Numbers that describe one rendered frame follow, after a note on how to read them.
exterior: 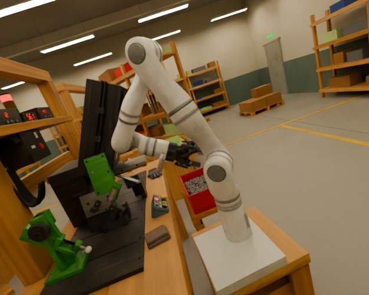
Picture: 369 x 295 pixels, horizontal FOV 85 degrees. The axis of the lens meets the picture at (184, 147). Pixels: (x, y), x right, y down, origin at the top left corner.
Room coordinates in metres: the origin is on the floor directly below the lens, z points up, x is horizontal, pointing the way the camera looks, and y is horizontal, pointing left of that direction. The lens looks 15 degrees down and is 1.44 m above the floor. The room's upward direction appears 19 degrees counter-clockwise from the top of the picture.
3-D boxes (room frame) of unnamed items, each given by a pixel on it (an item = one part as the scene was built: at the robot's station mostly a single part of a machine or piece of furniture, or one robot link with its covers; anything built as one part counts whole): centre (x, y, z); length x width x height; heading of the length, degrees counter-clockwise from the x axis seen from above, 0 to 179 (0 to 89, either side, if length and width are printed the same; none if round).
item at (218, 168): (0.62, -0.09, 1.14); 0.09 x 0.09 x 0.17; 65
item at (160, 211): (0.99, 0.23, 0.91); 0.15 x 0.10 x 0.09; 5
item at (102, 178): (1.08, 0.47, 1.17); 0.13 x 0.12 x 0.20; 5
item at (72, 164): (1.24, 0.69, 1.07); 0.30 x 0.18 x 0.34; 5
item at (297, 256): (0.63, -0.08, 0.83); 0.32 x 0.32 x 0.04; 9
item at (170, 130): (4.54, 0.55, 1.19); 2.30 x 0.55 x 2.39; 43
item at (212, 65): (9.69, -1.08, 1.12); 3.16 x 0.54 x 2.24; 92
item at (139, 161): (1.23, 0.45, 1.11); 0.39 x 0.16 x 0.03; 95
